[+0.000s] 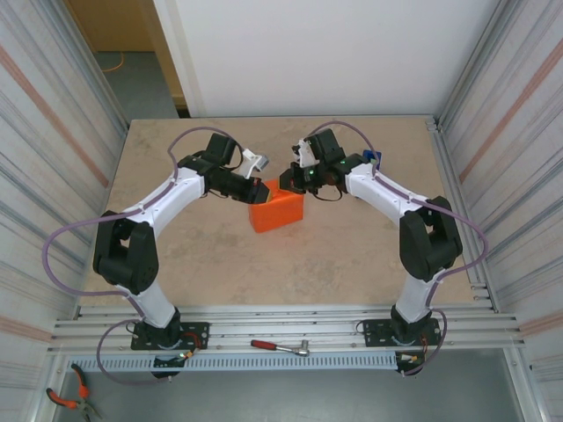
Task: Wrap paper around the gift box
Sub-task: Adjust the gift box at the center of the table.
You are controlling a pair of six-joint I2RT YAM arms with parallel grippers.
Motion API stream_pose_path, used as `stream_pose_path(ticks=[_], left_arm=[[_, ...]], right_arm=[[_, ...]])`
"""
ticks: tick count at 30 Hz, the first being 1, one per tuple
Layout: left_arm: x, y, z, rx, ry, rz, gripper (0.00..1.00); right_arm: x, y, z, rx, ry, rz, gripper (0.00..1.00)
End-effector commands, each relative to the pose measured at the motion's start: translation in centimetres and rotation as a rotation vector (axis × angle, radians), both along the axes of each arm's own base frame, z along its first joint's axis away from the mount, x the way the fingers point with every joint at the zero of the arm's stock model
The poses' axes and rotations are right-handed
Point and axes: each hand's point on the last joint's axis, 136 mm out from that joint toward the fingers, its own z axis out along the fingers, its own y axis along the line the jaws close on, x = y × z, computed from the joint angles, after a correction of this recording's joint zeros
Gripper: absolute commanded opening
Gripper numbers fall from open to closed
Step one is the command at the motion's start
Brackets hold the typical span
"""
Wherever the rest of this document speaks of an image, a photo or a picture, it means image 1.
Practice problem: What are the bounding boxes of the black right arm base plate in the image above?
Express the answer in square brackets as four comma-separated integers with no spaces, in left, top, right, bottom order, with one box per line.
[362,317,442,348]

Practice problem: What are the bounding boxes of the orange-handled pliers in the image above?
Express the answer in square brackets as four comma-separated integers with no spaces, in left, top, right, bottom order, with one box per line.
[46,362,103,421]

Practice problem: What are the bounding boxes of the blue tape dispenser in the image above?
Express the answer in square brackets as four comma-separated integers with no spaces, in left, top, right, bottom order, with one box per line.
[361,149,383,171]

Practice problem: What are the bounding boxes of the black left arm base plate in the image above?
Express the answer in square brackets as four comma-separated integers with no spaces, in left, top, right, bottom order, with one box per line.
[130,321,210,352]

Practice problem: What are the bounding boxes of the aluminium rail frame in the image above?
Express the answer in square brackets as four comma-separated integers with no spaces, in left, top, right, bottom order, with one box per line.
[48,304,527,353]

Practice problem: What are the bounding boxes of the aluminium side rail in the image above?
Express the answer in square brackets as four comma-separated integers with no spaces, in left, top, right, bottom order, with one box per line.
[428,116,501,314]

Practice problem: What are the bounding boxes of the red-handled ratchet wrench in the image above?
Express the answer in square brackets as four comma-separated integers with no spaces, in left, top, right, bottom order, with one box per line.
[250,338,311,357]

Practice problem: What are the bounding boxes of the white slotted cable duct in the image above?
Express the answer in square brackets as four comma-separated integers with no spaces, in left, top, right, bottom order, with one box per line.
[65,353,399,373]

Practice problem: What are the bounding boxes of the yellow wooden door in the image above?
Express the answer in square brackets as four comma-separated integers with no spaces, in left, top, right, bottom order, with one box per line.
[64,0,190,119]

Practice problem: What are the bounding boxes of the aluminium frame post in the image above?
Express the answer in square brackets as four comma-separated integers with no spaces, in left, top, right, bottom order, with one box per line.
[61,0,131,137]
[437,0,529,133]

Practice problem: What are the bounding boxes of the orange floor cable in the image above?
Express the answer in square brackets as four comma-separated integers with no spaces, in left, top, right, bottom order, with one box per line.
[101,51,128,74]

